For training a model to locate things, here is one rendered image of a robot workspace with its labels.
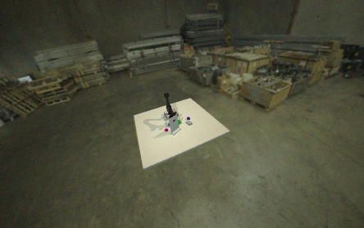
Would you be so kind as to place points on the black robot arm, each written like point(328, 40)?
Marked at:
point(166, 95)

